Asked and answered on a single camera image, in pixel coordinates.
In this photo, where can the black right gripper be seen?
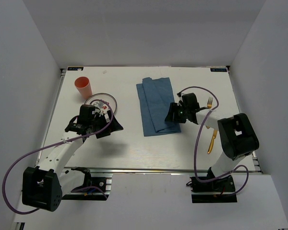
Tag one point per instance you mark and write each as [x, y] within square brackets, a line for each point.
[174, 108]

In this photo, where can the gold knife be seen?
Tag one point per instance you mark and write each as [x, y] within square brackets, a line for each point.
[212, 142]

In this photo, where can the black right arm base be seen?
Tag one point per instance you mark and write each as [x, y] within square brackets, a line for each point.
[218, 191]

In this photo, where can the right table corner label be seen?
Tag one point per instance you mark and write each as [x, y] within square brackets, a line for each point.
[218, 70]

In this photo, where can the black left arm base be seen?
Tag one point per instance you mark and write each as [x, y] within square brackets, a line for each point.
[90, 185]

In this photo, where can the table corner label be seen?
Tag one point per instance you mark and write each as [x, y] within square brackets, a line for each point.
[218, 70]
[75, 69]

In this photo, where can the white plate with red characters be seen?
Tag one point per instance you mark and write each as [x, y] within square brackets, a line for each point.
[108, 98]

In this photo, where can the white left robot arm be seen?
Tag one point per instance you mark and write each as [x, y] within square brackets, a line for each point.
[45, 185]

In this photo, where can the left table corner label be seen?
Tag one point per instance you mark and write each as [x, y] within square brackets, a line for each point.
[75, 69]

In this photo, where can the blue cloth napkin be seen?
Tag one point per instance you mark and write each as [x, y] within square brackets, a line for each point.
[155, 96]

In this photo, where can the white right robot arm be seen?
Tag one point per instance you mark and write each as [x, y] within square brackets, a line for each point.
[184, 134]

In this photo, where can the pink plastic cup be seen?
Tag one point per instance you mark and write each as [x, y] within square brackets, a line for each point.
[83, 86]

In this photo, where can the aluminium table edge rail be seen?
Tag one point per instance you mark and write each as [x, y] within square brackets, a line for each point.
[129, 170]

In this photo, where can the gold fork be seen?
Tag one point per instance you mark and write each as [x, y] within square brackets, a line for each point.
[210, 102]

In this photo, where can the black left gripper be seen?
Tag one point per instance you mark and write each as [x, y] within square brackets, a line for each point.
[115, 126]

